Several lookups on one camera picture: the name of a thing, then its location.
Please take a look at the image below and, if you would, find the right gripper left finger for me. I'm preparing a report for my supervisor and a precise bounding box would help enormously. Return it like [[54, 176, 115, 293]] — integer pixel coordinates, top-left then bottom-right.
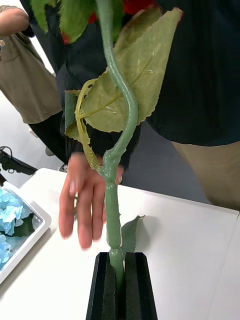
[[86, 251, 119, 320]]

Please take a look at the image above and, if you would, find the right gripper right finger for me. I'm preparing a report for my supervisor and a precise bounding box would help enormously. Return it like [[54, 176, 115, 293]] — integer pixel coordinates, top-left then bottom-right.
[[124, 251, 159, 320]]

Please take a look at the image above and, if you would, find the red rose with leaves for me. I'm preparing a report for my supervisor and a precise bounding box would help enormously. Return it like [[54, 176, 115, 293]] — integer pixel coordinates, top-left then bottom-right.
[[31, 0, 185, 293]]

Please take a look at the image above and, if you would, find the person's forearm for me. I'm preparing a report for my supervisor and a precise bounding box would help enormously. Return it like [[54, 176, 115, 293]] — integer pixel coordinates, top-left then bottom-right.
[[0, 6, 30, 38], [59, 117, 141, 170]]

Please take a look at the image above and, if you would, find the person's hand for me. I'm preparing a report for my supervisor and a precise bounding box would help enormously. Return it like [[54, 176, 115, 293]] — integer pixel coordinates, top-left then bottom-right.
[[59, 152, 124, 252]]

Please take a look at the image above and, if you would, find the shallow white box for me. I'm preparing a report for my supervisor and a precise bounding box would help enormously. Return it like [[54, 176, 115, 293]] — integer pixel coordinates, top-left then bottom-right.
[[0, 181, 53, 285]]

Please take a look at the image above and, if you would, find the pale blue flower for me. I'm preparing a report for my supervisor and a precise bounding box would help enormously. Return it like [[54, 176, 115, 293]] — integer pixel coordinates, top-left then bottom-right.
[[0, 188, 35, 237], [0, 233, 13, 265]]

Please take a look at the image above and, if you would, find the black tripod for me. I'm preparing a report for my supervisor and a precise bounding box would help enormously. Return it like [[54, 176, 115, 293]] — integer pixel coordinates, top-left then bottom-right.
[[0, 145, 38, 180]]

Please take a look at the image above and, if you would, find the person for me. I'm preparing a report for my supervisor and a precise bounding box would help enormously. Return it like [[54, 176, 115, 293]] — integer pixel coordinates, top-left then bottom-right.
[[0, 4, 69, 164], [19, 0, 240, 212]]

